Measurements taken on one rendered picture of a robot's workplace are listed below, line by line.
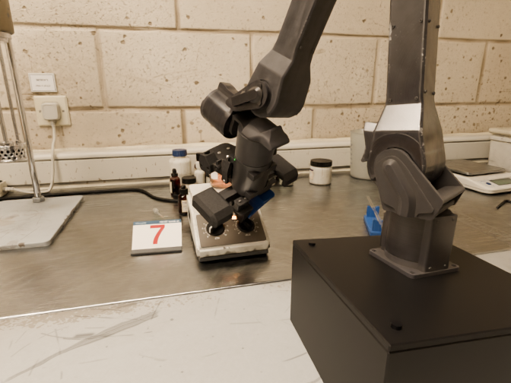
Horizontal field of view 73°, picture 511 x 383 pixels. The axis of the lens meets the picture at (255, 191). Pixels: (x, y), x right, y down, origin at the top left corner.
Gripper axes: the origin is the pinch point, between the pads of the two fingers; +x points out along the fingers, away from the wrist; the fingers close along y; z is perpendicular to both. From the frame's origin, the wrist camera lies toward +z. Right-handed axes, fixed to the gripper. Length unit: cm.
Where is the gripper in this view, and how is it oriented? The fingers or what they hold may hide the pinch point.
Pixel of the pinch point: (244, 207)
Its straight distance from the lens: 60.3
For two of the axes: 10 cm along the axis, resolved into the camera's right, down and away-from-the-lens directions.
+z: -6.6, -6.0, 4.5
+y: -7.4, 4.2, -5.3
